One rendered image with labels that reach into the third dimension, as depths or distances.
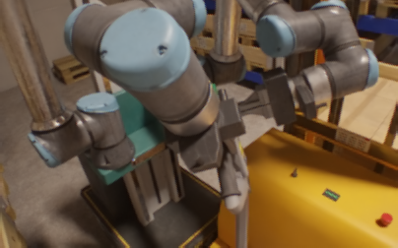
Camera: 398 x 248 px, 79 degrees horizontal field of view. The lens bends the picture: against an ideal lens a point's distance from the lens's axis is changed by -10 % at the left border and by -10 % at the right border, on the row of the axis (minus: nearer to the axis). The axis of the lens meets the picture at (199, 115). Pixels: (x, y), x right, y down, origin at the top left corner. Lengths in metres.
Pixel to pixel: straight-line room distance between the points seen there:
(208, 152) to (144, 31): 0.19
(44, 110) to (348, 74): 0.85
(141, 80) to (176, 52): 0.04
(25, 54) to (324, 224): 1.12
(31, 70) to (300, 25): 0.73
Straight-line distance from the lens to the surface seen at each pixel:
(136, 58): 0.27
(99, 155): 1.10
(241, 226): 0.89
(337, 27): 0.66
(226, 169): 0.52
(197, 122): 0.36
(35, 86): 0.90
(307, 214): 1.09
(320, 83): 0.63
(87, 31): 0.37
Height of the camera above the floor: 1.69
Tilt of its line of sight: 31 degrees down
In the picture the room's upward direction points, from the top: 6 degrees counter-clockwise
